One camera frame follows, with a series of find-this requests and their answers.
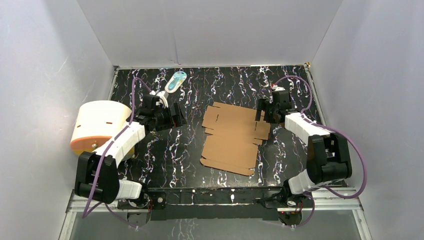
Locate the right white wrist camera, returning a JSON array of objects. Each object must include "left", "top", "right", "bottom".
[{"left": 271, "top": 84, "right": 286, "bottom": 92}]

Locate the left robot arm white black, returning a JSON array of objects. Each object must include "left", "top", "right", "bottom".
[{"left": 74, "top": 93, "right": 187, "bottom": 208}]

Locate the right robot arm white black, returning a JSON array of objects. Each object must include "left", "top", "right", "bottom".
[{"left": 255, "top": 87, "right": 352, "bottom": 208}]

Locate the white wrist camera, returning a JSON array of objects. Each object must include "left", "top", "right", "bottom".
[
  {"left": 150, "top": 90, "right": 169, "bottom": 108},
  {"left": 271, "top": 84, "right": 286, "bottom": 92}
]

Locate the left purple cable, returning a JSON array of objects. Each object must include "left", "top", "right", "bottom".
[{"left": 81, "top": 77, "right": 153, "bottom": 229}]

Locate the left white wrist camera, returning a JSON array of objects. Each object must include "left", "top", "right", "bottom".
[{"left": 150, "top": 90, "right": 169, "bottom": 108}]

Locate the aluminium front rail frame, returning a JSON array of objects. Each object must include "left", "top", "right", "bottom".
[{"left": 59, "top": 187, "right": 372, "bottom": 240}]

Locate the blue white blister package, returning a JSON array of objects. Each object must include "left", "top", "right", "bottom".
[{"left": 165, "top": 71, "right": 187, "bottom": 94}]

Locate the purple cable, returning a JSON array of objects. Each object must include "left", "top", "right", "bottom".
[
  {"left": 81, "top": 77, "right": 153, "bottom": 229},
  {"left": 272, "top": 75, "right": 369, "bottom": 229}
]

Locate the brown cardboard box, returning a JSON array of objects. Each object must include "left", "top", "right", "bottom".
[{"left": 200, "top": 102, "right": 271, "bottom": 176}]

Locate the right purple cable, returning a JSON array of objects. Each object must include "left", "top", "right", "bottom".
[{"left": 272, "top": 75, "right": 369, "bottom": 229}]

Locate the white orange round container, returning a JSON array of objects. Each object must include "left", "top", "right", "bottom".
[{"left": 70, "top": 100, "right": 132, "bottom": 156}]

